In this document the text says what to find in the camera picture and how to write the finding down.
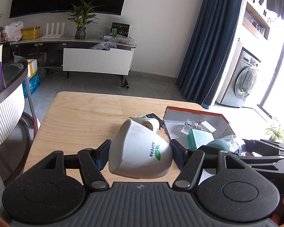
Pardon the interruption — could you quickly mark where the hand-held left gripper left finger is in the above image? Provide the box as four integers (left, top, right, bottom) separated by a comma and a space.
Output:
35, 139, 112, 191

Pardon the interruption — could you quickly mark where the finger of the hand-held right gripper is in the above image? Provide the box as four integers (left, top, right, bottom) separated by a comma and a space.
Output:
242, 139, 284, 157
239, 157, 284, 179

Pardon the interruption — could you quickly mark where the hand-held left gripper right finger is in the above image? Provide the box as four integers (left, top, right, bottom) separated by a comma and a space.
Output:
170, 139, 250, 191

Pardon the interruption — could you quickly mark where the white tray box orange rim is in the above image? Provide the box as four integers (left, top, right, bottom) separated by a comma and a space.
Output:
163, 106, 236, 150

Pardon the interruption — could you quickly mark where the white plug-in mosquito repeller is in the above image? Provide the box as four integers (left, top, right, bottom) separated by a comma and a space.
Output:
129, 115, 161, 133
108, 119, 173, 180

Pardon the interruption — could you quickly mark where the light blue plastic-wrapped repeller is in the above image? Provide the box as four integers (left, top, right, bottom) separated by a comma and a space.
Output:
197, 134, 248, 176

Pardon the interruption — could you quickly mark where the small spindly potted plant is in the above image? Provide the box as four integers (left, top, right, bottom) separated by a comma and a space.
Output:
265, 118, 284, 142

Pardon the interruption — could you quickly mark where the teal cardboard box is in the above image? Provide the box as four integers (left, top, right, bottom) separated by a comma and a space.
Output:
187, 128, 215, 150

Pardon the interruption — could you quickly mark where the clear glass bottle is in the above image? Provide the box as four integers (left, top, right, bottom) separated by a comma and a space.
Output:
182, 119, 199, 135

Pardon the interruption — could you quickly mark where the small black packet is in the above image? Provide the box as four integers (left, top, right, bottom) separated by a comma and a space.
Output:
145, 112, 162, 121

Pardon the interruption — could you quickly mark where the silver washing machine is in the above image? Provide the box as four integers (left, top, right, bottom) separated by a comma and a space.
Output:
220, 47, 262, 108

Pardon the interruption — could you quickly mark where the white and dark TV cabinet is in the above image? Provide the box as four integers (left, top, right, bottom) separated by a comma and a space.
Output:
12, 38, 138, 88

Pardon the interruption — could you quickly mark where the blue plastic bag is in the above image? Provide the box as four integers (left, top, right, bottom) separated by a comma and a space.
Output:
22, 72, 41, 98

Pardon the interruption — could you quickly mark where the ribbed white glass-top side table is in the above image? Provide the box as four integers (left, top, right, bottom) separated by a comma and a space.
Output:
0, 55, 42, 185

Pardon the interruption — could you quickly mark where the dark blue curtain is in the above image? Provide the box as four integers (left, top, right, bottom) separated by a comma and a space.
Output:
175, 0, 245, 106

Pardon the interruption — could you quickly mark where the grey plastic bag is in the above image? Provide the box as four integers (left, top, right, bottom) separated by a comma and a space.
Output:
89, 41, 116, 51

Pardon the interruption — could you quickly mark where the yellow and white cardboard box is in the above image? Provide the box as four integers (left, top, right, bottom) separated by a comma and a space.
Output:
26, 59, 38, 78

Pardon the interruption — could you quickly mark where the clear plastic organizer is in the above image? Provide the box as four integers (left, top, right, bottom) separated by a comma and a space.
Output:
99, 34, 135, 45

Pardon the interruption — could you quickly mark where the green plant in dark vase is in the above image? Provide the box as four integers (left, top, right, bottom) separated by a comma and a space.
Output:
67, 0, 105, 40

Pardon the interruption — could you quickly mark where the black and green box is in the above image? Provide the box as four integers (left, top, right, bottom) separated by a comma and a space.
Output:
111, 22, 130, 37

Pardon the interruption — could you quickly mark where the white router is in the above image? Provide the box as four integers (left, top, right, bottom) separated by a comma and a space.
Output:
41, 22, 64, 39

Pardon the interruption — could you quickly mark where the black stand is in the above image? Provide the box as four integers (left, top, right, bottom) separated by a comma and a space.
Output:
2, 41, 16, 63

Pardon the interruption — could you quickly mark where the yellow tin box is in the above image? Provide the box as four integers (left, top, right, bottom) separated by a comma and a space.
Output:
22, 26, 41, 40

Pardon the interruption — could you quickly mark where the white plastic bag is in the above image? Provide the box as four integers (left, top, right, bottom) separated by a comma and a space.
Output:
3, 21, 23, 42

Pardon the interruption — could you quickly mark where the wooden wall shelf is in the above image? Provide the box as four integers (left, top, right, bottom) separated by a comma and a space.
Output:
242, 1, 271, 39

